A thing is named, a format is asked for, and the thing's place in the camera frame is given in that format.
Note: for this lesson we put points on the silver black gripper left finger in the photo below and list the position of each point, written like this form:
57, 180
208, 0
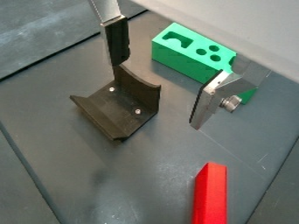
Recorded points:
114, 28

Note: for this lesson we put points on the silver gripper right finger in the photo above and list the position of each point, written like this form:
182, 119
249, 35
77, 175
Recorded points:
220, 93

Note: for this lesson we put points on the red double-square block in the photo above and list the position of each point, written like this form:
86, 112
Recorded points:
210, 195

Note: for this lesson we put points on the green shape sorting board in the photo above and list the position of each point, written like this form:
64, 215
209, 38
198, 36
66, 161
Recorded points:
190, 53

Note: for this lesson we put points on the black curved holder stand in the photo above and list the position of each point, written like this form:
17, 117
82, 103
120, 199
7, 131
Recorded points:
124, 105

